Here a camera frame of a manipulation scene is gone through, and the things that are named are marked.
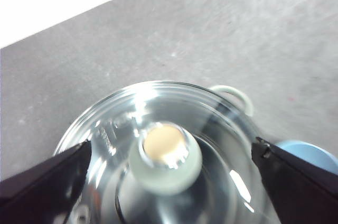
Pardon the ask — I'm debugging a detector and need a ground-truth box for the pale green electric steamer pot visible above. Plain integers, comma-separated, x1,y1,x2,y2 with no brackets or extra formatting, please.
52,84,280,224

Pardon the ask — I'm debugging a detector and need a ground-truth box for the blue ribbed bowl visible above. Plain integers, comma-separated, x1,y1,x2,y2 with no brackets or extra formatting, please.
274,141,338,180

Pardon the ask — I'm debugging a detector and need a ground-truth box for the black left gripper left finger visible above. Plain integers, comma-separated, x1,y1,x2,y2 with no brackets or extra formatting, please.
0,141,92,224

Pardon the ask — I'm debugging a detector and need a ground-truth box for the glass lid with green knob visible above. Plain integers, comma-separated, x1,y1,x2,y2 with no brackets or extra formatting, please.
52,80,280,224

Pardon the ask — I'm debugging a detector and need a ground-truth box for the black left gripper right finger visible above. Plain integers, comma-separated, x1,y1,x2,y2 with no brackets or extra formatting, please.
250,136,338,224

